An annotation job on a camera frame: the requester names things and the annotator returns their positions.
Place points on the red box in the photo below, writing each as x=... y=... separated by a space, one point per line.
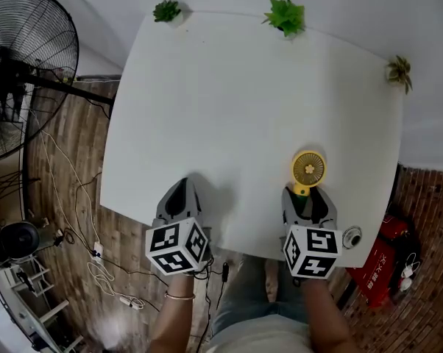
x=376 y=270

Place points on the person's blue jeans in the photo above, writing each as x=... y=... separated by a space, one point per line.
x=251 y=296

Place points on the white charger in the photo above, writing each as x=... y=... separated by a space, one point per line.
x=407 y=270

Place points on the large black pedestal fan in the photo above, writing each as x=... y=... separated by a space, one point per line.
x=8 y=64

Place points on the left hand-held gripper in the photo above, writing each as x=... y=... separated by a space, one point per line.
x=175 y=246

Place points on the striped leaf potted plant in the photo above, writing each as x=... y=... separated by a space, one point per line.
x=399 y=70

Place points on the white metal rack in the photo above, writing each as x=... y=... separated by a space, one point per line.
x=19 y=307

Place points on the bright green leafy potted plant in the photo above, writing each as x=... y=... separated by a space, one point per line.
x=286 y=17

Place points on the small yellow handheld fan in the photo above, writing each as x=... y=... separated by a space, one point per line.
x=308 y=168

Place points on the white power strip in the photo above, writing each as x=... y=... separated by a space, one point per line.
x=97 y=250

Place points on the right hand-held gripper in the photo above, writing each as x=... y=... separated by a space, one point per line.
x=313 y=252

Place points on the round silver table grommet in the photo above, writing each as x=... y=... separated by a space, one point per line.
x=351 y=237

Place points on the small succulent potted plant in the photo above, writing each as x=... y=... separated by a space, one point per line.
x=166 y=11

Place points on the white table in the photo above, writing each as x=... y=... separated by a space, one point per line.
x=225 y=105

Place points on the white extension plug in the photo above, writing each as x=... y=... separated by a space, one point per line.
x=131 y=302

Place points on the person's right forearm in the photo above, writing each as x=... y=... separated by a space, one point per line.
x=324 y=314

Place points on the person's grey shirt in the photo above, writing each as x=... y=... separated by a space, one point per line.
x=262 y=338

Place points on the person's left forearm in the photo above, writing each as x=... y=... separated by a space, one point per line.
x=173 y=326

